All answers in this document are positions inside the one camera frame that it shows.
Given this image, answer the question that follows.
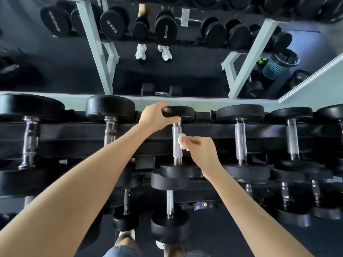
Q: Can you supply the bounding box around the black dumbbell rack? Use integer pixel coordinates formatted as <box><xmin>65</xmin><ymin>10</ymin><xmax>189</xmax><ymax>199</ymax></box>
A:
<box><xmin>0</xmin><ymin>109</ymin><xmax>343</xmax><ymax>212</ymax></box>

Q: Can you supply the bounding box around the white wet wipe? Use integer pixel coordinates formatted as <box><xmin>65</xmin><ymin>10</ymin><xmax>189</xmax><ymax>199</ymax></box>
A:
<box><xmin>178</xmin><ymin>133</ymin><xmax>189</xmax><ymax>150</ymax></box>

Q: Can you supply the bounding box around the person's left hand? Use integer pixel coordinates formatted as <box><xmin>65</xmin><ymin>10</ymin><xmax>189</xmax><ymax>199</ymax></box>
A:
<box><xmin>138</xmin><ymin>101</ymin><xmax>182</xmax><ymax>133</ymax></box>

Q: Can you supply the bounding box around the black dumbbell thick chrome handle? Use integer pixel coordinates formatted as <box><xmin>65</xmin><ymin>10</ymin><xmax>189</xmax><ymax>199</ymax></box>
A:
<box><xmin>269</xmin><ymin>107</ymin><xmax>326</xmax><ymax>173</ymax></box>
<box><xmin>215</xmin><ymin>104</ymin><xmax>271</xmax><ymax>185</ymax></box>
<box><xmin>160</xmin><ymin>105</ymin><xmax>202</xmax><ymax>180</ymax></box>

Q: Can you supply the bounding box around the person's right leg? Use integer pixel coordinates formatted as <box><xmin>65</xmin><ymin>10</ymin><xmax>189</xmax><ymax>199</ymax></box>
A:
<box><xmin>163</xmin><ymin>243</ymin><xmax>185</xmax><ymax>257</ymax></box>

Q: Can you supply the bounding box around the person's left white sneaker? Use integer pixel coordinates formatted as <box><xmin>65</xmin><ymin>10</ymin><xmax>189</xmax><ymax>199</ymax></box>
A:
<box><xmin>119</xmin><ymin>229</ymin><xmax>136</xmax><ymax>241</ymax></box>

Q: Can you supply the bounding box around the person's left forearm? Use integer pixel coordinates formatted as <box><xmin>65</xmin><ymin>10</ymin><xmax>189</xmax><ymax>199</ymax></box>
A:
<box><xmin>0</xmin><ymin>123</ymin><xmax>150</xmax><ymax>257</ymax></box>

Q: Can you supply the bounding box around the person's right hand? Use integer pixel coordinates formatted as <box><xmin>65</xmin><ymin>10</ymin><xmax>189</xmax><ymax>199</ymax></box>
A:
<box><xmin>183</xmin><ymin>136</ymin><xmax>223</xmax><ymax>180</ymax></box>

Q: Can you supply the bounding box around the large black dumbbell stepped handle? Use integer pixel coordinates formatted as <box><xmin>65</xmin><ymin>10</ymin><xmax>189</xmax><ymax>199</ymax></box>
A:
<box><xmin>0</xmin><ymin>93</ymin><xmax>66</xmax><ymax>198</ymax></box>
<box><xmin>85</xmin><ymin>95</ymin><xmax>143</xmax><ymax>189</ymax></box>
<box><xmin>315</xmin><ymin>104</ymin><xmax>343</xmax><ymax>174</ymax></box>

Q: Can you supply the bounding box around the person's right forearm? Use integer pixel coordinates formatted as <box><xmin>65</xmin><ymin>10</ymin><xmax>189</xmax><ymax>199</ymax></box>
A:
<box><xmin>206</xmin><ymin>167</ymin><xmax>314</xmax><ymax>257</ymax></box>

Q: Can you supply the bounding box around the medium black dumbbell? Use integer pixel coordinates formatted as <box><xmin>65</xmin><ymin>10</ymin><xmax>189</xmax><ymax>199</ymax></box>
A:
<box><xmin>235</xmin><ymin>179</ymin><xmax>268</xmax><ymax>204</ymax></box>
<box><xmin>270</xmin><ymin>168</ymin><xmax>311</xmax><ymax>228</ymax></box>

